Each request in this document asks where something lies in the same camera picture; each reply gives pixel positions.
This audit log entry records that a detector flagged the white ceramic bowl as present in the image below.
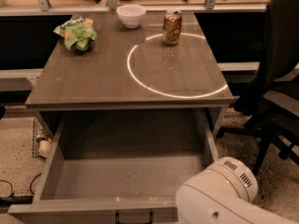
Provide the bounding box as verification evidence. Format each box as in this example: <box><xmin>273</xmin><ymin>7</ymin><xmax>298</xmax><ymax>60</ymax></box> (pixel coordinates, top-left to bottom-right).
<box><xmin>117</xmin><ymin>4</ymin><xmax>147</xmax><ymax>28</ymax></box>

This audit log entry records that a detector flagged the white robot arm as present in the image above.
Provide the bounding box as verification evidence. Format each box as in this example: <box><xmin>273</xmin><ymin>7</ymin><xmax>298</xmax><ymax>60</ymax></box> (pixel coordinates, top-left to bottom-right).
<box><xmin>176</xmin><ymin>157</ymin><xmax>298</xmax><ymax>224</ymax></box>

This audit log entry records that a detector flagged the green chip bag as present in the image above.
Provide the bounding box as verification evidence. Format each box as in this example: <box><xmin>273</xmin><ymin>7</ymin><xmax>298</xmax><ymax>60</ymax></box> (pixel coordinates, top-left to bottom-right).
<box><xmin>54</xmin><ymin>16</ymin><xmax>97</xmax><ymax>51</ymax></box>

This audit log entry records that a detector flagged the black drawer handle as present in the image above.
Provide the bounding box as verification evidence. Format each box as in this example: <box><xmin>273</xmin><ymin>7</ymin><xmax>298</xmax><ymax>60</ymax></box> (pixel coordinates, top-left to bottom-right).
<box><xmin>115</xmin><ymin>212</ymin><xmax>153</xmax><ymax>224</ymax></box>

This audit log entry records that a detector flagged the gold soda can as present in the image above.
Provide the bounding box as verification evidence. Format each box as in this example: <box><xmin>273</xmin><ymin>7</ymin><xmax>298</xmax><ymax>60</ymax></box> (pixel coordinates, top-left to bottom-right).
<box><xmin>163</xmin><ymin>9</ymin><xmax>182</xmax><ymax>46</ymax></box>

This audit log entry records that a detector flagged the wire mesh basket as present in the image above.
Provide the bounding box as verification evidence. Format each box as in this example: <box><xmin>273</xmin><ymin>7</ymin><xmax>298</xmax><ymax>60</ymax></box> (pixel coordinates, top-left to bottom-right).
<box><xmin>32</xmin><ymin>119</ymin><xmax>52</xmax><ymax>161</ymax></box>

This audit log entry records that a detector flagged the black floor cable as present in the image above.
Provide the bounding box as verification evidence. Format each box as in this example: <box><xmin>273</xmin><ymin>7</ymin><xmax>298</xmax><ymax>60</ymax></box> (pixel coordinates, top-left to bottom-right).
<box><xmin>0</xmin><ymin>172</ymin><xmax>42</xmax><ymax>203</ymax></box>

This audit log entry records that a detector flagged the grey top drawer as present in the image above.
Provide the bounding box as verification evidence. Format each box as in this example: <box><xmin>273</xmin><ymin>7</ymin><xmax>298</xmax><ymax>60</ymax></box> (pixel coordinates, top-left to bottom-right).
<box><xmin>8</xmin><ymin>108</ymin><xmax>217</xmax><ymax>224</ymax></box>

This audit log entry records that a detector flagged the black office chair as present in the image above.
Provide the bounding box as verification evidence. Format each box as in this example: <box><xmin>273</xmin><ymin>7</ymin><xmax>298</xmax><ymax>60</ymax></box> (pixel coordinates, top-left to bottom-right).
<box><xmin>217</xmin><ymin>0</ymin><xmax>299</xmax><ymax>175</ymax></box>

